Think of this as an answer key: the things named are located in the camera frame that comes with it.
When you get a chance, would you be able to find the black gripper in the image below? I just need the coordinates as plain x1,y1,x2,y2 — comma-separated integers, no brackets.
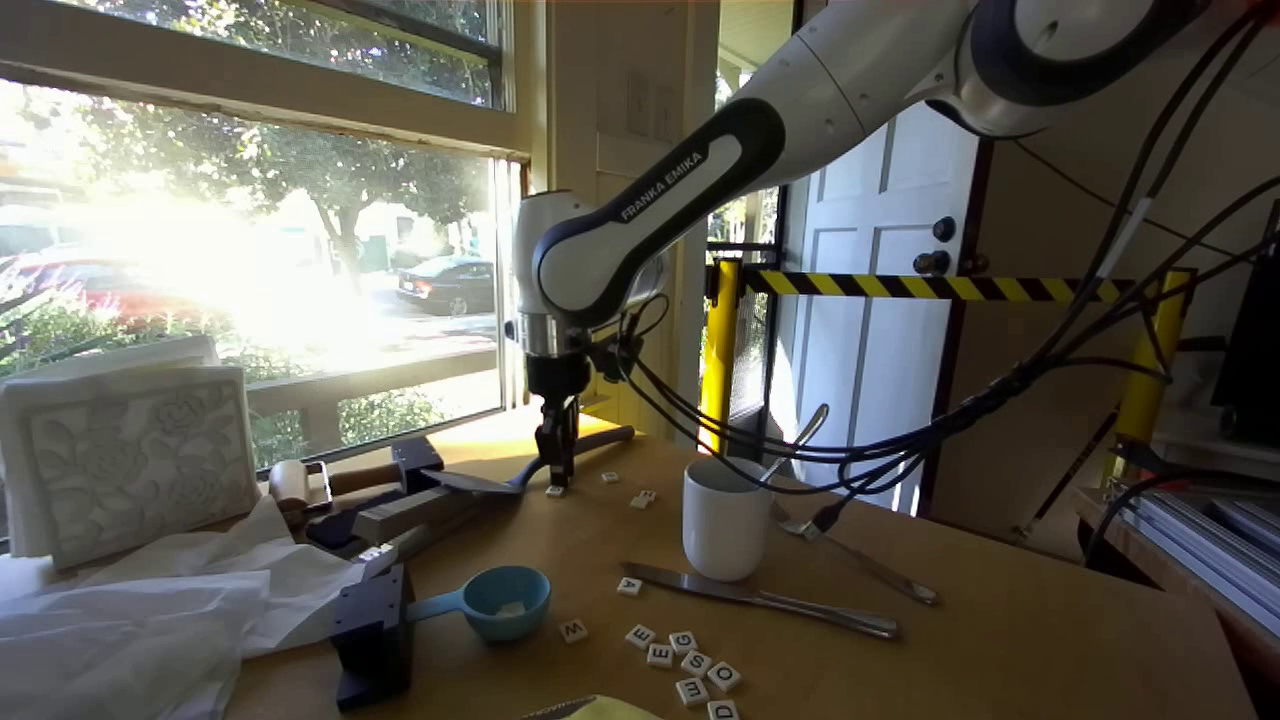
524,357,588,498

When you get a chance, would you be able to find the white letter tile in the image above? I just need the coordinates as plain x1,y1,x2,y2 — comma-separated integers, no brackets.
557,616,592,644

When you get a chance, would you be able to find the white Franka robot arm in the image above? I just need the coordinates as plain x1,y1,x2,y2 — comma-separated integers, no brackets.
511,0,1275,490

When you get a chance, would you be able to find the small blue measuring cup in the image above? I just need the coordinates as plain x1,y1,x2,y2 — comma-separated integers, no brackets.
409,565,554,644

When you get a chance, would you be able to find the white ceramic mug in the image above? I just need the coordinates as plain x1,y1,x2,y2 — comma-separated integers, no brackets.
681,457,768,582

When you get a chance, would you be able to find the metal butter knife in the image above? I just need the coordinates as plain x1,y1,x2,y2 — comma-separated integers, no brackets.
624,562,901,639

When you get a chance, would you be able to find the metal spoon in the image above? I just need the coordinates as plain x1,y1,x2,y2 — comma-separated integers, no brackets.
761,405,833,485

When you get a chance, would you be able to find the cluster of letter tiles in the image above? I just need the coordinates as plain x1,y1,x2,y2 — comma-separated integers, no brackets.
624,621,745,720

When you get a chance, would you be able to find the black block tool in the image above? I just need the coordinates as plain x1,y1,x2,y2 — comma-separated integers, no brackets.
333,565,413,713

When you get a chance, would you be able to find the white door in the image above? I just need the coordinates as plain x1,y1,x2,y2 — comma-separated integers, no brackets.
784,104,1000,515

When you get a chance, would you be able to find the metal fork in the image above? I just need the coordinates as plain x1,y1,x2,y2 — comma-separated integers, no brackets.
778,522,942,610

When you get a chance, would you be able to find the crumpled white plastic bag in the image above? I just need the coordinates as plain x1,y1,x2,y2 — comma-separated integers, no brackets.
0,500,362,720

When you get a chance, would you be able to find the clear patterned container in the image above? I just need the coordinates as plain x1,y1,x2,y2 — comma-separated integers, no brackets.
0,369,256,571

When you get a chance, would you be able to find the yellow black striped barrier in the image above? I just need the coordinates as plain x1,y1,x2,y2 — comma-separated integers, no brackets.
702,262,1197,464

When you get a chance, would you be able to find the stack of books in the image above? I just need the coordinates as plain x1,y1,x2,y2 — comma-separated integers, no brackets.
1119,498,1280,635

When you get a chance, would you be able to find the black spatula with metal handle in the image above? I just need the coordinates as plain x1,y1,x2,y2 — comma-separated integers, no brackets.
436,428,632,498

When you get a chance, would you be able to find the robot cable bundle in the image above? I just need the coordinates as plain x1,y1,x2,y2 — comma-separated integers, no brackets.
585,12,1280,500

